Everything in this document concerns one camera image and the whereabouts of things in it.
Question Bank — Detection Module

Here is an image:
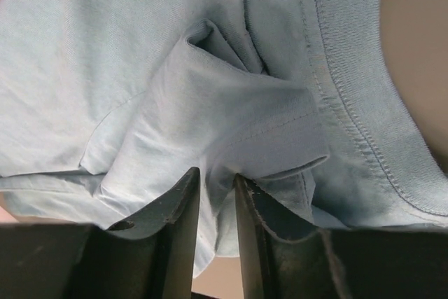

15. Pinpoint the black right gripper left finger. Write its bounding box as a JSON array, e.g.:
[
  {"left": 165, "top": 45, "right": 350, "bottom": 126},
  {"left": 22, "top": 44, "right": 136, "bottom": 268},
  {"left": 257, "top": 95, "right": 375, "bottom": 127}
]
[{"left": 69, "top": 167, "right": 200, "bottom": 298}]

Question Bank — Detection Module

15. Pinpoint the grey-blue t-shirt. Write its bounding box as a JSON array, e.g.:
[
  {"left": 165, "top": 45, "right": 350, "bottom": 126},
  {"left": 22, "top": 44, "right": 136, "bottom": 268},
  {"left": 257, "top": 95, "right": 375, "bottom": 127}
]
[{"left": 1, "top": 0, "right": 447, "bottom": 274}]

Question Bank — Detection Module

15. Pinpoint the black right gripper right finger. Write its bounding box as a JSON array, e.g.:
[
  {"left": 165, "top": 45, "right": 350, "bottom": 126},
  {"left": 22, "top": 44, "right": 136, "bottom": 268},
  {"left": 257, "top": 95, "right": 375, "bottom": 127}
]
[{"left": 233, "top": 175, "right": 347, "bottom": 298}]

